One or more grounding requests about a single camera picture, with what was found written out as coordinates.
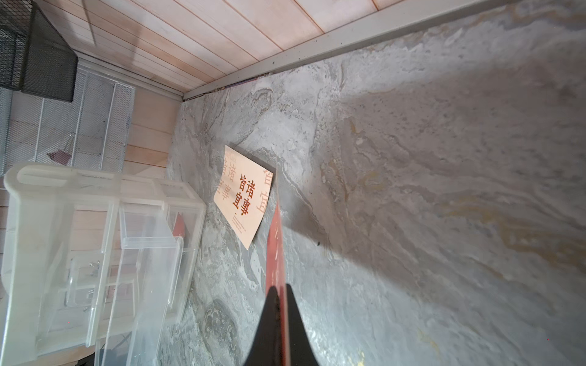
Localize beige postcard red text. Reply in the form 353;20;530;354
214;146;273;249

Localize white wire mesh shelf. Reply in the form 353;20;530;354
1;69;136;173

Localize black wire mesh basket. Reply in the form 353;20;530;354
1;1;79;102

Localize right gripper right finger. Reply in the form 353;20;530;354
286;284;319;366

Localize white plastic drawer organizer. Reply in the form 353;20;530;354
1;163;206;365

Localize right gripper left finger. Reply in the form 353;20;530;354
244;287;281;366

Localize pink eraser block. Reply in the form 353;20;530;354
47;149;72;166

